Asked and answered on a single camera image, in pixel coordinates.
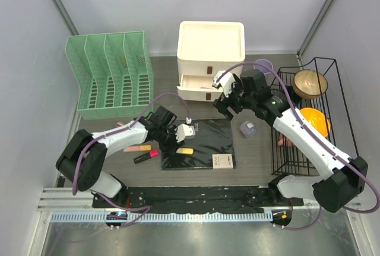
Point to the clear paperclip jar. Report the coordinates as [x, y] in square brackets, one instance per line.
[248, 129]

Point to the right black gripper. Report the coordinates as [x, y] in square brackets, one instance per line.
[223, 102]

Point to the orange bowl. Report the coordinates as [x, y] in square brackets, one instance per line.
[318, 120]

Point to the purple cup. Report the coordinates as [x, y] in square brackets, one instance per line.
[264, 66]

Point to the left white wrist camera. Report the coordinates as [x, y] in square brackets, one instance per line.
[185, 130]

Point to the white eraser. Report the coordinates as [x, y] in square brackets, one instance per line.
[222, 161]

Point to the pink cup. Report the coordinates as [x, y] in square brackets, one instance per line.
[284, 141]

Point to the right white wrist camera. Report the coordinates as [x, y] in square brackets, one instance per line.
[224, 80]

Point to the green file organizer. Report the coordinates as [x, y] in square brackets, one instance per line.
[114, 73]

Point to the white cable duct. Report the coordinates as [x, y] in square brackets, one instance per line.
[105, 216]

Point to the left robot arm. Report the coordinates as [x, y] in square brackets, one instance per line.
[83, 158]

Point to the black pink highlighter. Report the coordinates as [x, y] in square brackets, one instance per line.
[146, 156]

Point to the wooden bowl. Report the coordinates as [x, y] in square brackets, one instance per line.
[309, 84]

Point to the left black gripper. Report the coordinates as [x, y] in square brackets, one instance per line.
[174, 144]

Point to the orange highlighter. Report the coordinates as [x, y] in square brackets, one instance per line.
[138, 148]

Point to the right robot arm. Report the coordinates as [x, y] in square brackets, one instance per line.
[337, 182]

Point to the yellow highlighter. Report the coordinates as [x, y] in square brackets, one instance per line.
[182, 150]

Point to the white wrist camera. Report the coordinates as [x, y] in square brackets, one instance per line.
[185, 130]
[224, 80]

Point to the black notebook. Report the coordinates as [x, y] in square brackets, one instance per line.
[213, 136]

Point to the white drawer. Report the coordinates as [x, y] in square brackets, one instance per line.
[203, 68]
[189, 88]

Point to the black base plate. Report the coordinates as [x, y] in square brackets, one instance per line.
[201, 200]

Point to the black wire rack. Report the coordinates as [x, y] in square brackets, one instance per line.
[332, 103]

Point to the white drawer cabinet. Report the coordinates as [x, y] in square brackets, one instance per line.
[211, 41]

